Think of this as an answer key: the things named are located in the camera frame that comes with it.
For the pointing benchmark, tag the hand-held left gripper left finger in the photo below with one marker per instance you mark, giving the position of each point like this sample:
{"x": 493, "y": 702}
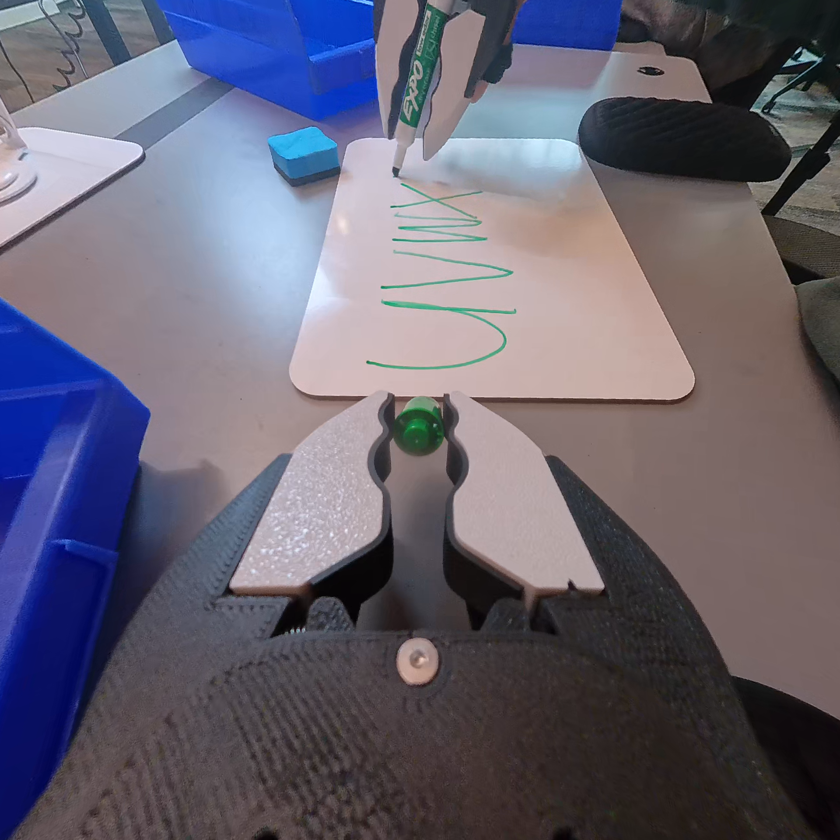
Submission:
{"x": 315, "y": 512}

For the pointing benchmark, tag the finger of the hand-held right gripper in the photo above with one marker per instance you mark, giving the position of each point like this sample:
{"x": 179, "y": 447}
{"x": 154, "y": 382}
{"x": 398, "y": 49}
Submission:
{"x": 394, "y": 66}
{"x": 457, "y": 79}

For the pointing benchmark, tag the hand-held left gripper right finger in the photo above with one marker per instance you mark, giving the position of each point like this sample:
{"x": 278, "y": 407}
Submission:
{"x": 525, "y": 512}

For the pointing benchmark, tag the green dry-erase marker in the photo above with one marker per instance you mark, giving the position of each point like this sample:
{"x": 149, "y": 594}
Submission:
{"x": 420, "y": 79}

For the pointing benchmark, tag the blue whiteboard eraser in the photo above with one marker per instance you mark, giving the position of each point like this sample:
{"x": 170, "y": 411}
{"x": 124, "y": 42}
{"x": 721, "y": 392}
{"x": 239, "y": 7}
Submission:
{"x": 305, "y": 154}

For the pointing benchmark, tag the blue plastic bin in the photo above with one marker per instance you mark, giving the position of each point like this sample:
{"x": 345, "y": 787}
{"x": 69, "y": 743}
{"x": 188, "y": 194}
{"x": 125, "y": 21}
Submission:
{"x": 263, "y": 46}
{"x": 571, "y": 20}
{"x": 53, "y": 525}

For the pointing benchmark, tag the green marker cap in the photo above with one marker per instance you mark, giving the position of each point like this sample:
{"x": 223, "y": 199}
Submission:
{"x": 420, "y": 427}

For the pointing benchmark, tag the white whiteboard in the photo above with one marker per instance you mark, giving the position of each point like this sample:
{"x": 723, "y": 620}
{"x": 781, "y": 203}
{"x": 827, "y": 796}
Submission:
{"x": 591, "y": 302}

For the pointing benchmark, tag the green sweatshirt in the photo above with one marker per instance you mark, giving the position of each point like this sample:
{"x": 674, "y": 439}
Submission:
{"x": 820, "y": 328}

